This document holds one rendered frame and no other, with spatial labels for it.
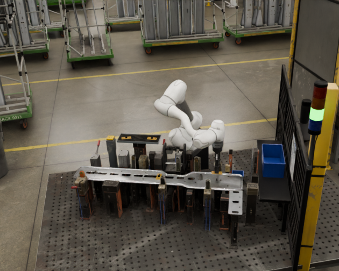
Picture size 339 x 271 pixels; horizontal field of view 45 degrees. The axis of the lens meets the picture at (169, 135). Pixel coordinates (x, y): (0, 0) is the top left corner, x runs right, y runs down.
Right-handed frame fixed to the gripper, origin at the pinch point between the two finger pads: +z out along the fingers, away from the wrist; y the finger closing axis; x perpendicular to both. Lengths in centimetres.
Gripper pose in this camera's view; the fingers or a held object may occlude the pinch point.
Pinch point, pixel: (217, 168)
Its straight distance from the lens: 325.4
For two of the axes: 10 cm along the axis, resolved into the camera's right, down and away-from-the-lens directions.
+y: -1.6, 4.7, -8.7
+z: 0.4, 8.8, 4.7
